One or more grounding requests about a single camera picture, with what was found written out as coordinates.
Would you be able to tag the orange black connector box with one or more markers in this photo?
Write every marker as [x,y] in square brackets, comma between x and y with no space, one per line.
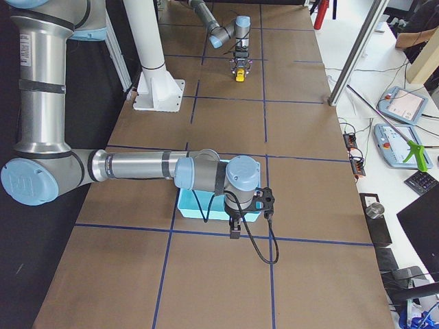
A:
[350,140]

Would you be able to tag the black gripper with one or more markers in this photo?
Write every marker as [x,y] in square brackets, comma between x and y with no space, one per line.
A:
[234,215]
[241,62]

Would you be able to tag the yellow beetle toy car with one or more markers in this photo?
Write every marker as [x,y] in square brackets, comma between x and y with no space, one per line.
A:
[240,75]

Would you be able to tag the upper teach pendant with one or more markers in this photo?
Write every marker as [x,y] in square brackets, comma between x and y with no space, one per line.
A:
[402,105]

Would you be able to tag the black laptop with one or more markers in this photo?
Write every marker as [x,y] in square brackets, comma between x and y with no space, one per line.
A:
[419,222]

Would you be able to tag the red fire extinguisher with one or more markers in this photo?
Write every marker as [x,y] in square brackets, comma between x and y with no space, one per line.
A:
[321,6]

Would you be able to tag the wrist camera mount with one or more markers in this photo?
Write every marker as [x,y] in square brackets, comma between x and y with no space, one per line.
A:
[263,200]

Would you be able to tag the teal plastic storage bin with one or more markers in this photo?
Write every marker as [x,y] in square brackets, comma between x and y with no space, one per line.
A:
[218,189]

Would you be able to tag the small metal cup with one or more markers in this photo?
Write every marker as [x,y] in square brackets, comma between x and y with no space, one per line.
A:
[374,210]

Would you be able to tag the black keyboard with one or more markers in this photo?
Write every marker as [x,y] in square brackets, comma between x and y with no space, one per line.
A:
[421,182]

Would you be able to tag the white camera pole base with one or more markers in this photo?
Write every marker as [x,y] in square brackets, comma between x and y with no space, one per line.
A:
[157,89]

